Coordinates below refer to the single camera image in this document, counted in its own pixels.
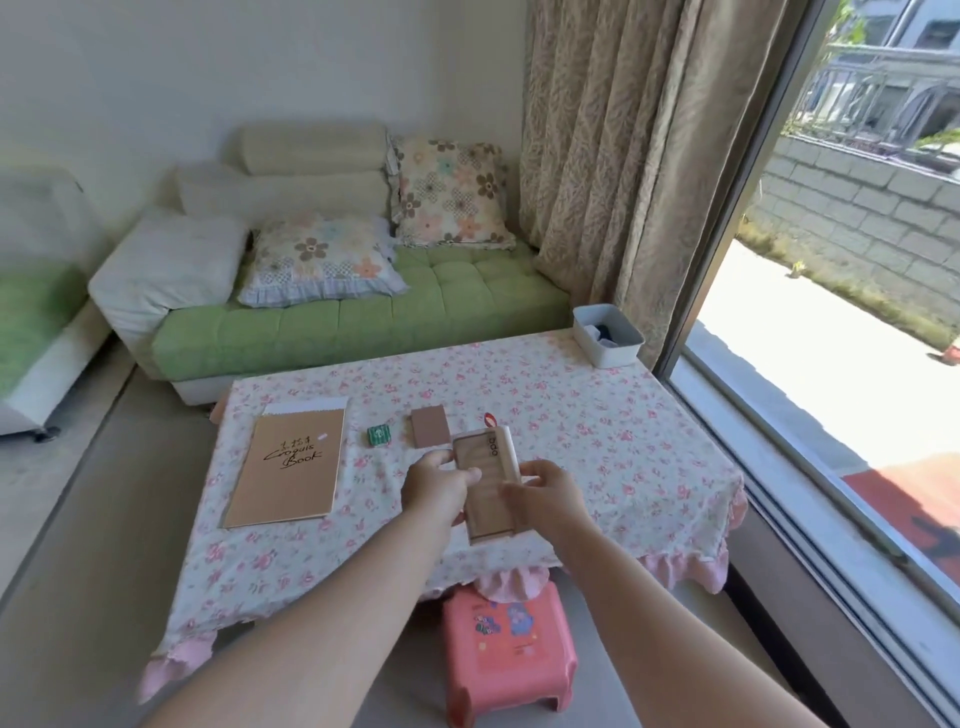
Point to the frilled pastel flower cushion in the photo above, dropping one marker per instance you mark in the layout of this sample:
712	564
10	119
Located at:
322	259

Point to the floral pink-frilled tablecloth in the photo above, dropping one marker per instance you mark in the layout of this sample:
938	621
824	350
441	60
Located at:
600	450

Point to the person's right forearm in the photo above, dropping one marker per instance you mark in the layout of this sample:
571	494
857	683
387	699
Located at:
660	637

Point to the brown flower print cushion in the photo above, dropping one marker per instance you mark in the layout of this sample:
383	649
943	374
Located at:
450	191

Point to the person's right hand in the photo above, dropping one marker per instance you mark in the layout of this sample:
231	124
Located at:
551	502

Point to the metal balcony railing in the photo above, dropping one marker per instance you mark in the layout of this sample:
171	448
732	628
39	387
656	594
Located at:
847	97

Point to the red-labelled balcony bottle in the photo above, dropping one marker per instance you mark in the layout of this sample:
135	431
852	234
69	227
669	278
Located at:
951	352

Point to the green cushioned white sofa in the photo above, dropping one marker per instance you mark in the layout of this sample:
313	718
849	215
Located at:
412	315

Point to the person's left hand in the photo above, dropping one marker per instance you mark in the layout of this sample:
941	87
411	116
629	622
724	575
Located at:
435	487

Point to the green seated side sofa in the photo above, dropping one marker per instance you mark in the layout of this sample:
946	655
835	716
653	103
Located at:
37	322

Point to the person's left forearm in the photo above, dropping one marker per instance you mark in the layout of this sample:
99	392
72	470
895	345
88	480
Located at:
322	637

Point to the grey brick balcony wall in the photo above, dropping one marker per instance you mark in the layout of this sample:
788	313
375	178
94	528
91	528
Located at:
862	217

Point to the sliding glass door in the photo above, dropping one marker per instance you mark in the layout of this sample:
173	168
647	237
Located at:
746	172

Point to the small wooden box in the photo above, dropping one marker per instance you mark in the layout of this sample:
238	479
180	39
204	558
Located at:
487	457

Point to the red calligraphy paper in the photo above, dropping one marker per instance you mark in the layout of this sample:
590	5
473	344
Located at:
915	510

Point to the small brown notebook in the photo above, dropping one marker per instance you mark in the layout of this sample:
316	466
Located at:
430	425

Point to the beige patterned curtain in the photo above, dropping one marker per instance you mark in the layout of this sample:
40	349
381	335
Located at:
637	150

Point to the green striped tin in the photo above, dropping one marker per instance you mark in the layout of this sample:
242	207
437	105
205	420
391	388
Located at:
379	435

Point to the brown spiral sketchbook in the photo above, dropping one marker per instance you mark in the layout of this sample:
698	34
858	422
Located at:
289	469

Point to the small white storage bin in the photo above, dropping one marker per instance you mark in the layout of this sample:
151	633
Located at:
615	349

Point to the pink plastic stool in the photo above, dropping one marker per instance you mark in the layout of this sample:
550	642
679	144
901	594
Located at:
510	652

